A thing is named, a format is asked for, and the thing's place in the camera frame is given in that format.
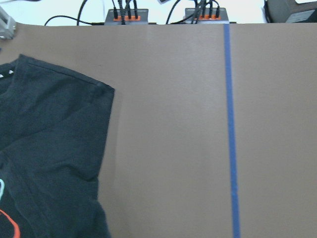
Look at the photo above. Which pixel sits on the left orange-port hub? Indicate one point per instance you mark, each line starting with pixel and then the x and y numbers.
pixel 129 19

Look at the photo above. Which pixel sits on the black printed t-shirt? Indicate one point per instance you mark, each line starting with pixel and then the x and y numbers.
pixel 53 129

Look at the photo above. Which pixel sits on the aluminium frame post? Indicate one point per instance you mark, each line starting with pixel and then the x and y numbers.
pixel 7 25

